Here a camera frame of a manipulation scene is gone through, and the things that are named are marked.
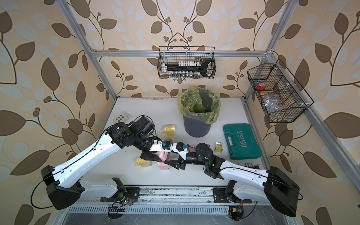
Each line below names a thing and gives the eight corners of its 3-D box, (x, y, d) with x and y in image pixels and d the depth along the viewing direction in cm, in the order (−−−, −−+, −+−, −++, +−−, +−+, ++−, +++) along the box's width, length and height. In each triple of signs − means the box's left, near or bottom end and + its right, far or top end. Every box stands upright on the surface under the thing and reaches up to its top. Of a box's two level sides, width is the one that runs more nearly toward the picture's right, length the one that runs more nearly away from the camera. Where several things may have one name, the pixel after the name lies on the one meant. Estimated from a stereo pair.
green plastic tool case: (229, 159, 88) (231, 156, 84) (223, 127, 103) (224, 123, 99) (260, 159, 88) (263, 156, 84) (248, 127, 103) (251, 123, 99)
